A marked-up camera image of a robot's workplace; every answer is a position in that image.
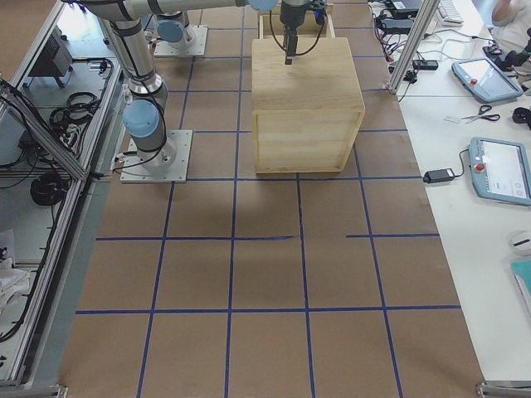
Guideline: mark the black power brick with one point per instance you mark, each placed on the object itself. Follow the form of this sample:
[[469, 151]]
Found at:
[[438, 176]]

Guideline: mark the blue teach pendant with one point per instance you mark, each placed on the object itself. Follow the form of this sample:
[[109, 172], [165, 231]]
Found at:
[[485, 80], [500, 170]]

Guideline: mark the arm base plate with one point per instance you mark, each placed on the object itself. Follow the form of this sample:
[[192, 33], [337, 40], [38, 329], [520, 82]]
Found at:
[[196, 48], [170, 164]]

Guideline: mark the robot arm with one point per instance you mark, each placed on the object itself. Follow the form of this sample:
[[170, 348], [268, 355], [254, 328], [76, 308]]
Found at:
[[144, 118], [172, 27]]

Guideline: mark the white crumpled cloth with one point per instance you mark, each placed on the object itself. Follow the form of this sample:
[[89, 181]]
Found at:
[[14, 282]]

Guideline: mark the wooden drawer cabinet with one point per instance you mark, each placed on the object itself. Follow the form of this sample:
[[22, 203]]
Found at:
[[306, 115]]

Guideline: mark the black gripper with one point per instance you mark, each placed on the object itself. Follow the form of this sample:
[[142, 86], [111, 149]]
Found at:
[[290, 16]]

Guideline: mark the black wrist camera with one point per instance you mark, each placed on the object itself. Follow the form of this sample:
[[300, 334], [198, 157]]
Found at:
[[318, 7]]

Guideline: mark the aluminium frame post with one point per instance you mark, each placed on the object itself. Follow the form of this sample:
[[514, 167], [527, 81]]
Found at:
[[424, 16]]

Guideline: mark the black handled scissors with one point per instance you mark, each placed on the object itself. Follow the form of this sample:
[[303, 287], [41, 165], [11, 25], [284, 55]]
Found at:
[[483, 113]]

